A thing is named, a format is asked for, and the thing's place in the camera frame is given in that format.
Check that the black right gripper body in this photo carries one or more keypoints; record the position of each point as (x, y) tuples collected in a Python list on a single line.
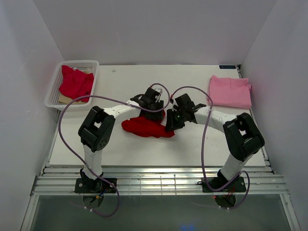
[(176, 118)]

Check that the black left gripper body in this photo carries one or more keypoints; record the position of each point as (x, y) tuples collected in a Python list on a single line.
[(158, 105)]

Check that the red t shirt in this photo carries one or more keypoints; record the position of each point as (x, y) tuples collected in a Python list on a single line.
[(143, 127)]

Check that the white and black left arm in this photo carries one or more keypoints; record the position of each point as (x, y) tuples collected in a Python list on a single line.
[(96, 130)]

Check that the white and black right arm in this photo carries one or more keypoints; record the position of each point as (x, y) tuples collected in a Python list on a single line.
[(243, 137)]

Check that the folded pink t shirt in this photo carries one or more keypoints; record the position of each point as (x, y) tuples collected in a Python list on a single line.
[(230, 92)]

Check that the blue label on table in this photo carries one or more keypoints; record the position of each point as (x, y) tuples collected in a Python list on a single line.
[(227, 66)]

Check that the crimson shirt in basket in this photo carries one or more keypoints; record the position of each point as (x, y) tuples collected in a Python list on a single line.
[(75, 83)]

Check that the beige cloth in basket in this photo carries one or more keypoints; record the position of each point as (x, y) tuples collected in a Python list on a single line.
[(66, 100)]

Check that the white plastic basket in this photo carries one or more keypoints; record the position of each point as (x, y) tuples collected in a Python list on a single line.
[(88, 66)]

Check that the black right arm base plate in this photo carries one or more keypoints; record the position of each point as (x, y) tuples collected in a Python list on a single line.
[(237, 185)]

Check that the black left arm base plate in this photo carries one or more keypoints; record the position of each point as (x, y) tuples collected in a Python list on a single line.
[(93, 186)]

